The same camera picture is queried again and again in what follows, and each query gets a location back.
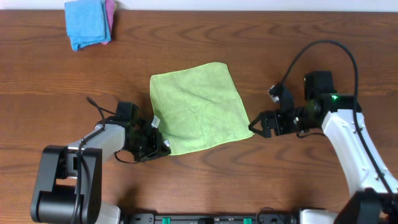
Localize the white cloth label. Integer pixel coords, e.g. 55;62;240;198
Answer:
164;139;170;147

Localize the blue folded cloth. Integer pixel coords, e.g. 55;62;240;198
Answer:
65;0;111;51

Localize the pink folded cloth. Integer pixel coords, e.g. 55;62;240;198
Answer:
102;0;116;45

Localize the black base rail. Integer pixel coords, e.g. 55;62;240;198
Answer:
119;213;300;224

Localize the green microfiber cloth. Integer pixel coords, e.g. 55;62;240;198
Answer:
150;62;253;156

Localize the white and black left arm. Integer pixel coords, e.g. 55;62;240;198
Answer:
30;99;171;224

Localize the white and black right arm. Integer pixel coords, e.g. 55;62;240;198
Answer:
248;71;397;223

